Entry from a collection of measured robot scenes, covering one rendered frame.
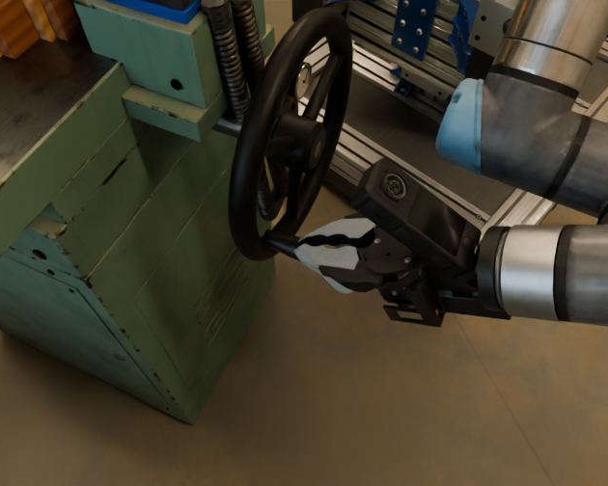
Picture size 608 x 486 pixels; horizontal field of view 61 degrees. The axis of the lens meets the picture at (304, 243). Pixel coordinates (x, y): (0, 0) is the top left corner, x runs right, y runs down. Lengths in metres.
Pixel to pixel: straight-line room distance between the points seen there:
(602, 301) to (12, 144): 0.50
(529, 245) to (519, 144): 0.09
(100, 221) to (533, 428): 1.08
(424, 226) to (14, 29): 0.45
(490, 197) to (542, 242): 0.98
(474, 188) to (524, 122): 0.94
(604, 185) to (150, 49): 0.42
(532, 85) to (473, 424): 1.00
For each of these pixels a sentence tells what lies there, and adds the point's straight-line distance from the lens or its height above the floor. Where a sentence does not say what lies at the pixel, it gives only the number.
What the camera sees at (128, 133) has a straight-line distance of 0.63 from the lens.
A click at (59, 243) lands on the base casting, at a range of 0.60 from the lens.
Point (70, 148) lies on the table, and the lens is 0.57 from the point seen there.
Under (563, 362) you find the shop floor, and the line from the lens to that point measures 1.48.
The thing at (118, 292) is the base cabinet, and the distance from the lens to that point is 0.73.
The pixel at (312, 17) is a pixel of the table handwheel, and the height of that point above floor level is 0.95.
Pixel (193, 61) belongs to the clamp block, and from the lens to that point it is 0.53.
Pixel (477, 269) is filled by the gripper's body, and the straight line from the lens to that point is 0.43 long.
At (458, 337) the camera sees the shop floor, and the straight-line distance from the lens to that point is 1.41.
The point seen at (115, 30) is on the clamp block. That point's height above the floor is 0.94.
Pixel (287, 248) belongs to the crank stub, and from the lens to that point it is 0.56.
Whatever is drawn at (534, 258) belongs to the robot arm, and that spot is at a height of 0.92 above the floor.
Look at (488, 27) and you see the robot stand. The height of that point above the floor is 0.73.
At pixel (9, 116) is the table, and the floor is 0.90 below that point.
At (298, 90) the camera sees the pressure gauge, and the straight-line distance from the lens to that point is 0.91.
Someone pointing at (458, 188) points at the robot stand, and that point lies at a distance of 1.39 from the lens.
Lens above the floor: 1.25
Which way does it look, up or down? 57 degrees down
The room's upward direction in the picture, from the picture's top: straight up
